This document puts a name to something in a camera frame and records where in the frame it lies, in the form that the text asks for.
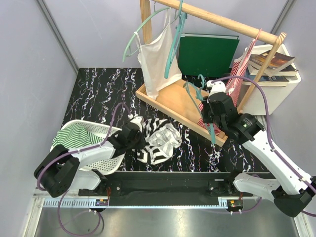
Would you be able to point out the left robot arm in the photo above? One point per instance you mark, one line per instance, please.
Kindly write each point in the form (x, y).
(59, 168)

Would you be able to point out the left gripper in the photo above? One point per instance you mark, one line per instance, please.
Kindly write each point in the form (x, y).
(142, 142)

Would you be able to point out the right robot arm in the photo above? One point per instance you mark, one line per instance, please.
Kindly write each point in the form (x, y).
(292, 189)

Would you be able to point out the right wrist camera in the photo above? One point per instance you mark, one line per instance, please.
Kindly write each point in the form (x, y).
(215, 87)

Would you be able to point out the green white striped garment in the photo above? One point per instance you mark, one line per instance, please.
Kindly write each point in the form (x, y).
(75, 136)

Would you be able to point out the stack of books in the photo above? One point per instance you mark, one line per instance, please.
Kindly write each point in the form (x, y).
(277, 72)

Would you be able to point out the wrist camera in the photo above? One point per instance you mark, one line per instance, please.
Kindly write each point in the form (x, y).
(136, 119)
(215, 87)

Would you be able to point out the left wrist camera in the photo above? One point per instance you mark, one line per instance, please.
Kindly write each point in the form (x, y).
(136, 119)

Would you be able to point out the pink hanger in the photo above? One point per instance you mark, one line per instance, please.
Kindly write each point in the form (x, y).
(251, 45)

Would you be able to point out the black white striped tank top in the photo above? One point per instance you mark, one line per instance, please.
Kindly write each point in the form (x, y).
(161, 139)

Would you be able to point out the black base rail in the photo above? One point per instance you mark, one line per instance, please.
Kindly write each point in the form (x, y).
(162, 189)

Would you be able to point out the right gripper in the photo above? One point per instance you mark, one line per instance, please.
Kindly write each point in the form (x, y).
(205, 118)

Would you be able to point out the green binder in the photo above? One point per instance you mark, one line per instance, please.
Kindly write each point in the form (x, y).
(208, 55)

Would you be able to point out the wooden tray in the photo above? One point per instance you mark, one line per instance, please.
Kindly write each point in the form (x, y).
(178, 104)

